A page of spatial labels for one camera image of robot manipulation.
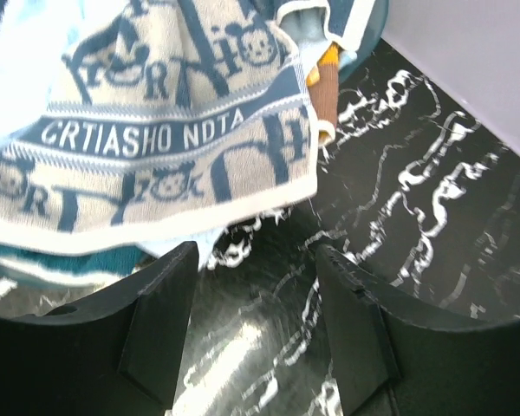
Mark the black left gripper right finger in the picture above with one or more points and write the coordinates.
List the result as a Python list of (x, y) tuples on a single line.
[(394, 354)]

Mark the teal patterned towel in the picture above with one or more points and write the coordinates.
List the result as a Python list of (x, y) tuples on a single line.
[(95, 269)]

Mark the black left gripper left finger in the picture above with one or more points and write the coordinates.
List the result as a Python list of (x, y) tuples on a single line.
[(115, 352)]

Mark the brown yellow patterned towel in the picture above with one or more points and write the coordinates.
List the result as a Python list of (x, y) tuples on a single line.
[(323, 84)]

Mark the navy cream patterned towel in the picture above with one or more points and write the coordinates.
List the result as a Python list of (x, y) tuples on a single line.
[(172, 117)]

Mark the white light blue towel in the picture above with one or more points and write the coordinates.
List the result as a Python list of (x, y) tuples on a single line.
[(33, 37)]

